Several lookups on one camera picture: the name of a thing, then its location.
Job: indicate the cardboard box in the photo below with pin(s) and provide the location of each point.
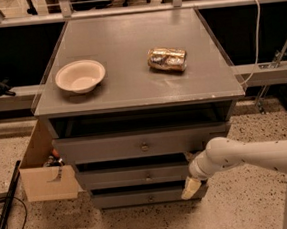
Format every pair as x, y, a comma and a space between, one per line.
41, 181

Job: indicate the grey top drawer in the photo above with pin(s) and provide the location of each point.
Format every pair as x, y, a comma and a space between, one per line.
134, 144

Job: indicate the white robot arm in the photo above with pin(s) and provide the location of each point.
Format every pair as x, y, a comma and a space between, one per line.
222, 154

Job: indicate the crushed golden can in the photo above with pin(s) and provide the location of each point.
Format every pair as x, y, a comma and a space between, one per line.
169, 59

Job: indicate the black pole stand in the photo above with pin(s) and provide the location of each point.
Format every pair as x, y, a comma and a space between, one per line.
7, 199

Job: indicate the grey bottom drawer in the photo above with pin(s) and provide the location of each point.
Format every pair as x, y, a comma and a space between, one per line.
150, 196

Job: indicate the grey drawer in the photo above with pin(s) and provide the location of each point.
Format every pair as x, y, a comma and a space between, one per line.
131, 176
134, 144
150, 196

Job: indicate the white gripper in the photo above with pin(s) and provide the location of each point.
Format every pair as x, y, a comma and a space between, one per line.
197, 169

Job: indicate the metal railing frame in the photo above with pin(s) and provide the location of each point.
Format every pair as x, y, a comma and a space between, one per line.
13, 14

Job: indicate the grey drawer cabinet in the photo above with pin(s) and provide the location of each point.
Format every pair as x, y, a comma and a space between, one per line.
133, 96

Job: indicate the items inside cardboard box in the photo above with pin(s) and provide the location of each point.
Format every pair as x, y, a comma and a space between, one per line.
54, 159

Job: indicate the white paper bowl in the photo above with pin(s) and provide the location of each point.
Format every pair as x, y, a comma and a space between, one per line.
80, 76

